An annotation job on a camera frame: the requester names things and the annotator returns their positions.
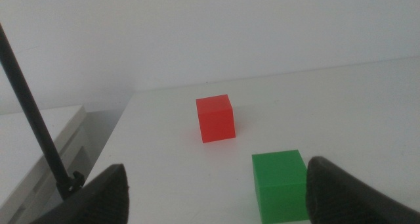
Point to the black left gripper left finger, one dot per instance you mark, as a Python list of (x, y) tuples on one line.
[(105, 197)]

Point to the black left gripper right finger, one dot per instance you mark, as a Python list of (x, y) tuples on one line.
[(334, 194)]

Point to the green cube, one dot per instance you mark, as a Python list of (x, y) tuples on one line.
[(279, 188)]

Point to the red cube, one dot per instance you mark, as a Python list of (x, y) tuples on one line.
[(216, 122)]

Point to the thin black stand pole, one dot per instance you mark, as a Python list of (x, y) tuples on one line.
[(31, 112)]

